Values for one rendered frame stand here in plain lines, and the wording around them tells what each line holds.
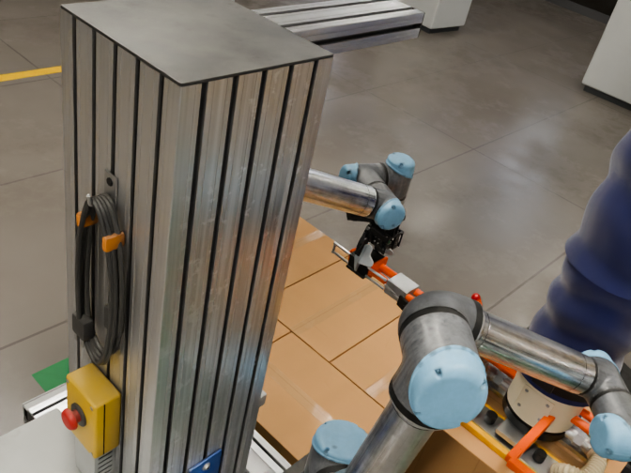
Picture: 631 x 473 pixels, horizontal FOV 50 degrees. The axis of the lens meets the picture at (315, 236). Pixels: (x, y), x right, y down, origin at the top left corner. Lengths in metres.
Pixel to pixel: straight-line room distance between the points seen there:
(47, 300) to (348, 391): 1.66
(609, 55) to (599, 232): 6.51
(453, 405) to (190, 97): 0.58
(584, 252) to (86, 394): 0.98
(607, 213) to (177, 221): 0.87
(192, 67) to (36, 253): 3.06
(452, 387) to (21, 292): 2.81
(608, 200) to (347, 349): 1.46
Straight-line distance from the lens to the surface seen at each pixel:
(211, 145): 0.82
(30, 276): 3.65
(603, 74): 7.94
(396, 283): 1.87
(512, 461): 1.57
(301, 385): 2.45
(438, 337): 1.04
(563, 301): 1.53
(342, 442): 1.38
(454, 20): 8.64
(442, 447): 1.78
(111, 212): 0.92
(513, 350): 1.22
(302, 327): 2.66
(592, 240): 1.45
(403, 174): 1.73
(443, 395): 1.02
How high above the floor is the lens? 2.33
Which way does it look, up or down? 34 degrees down
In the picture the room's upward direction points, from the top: 13 degrees clockwise
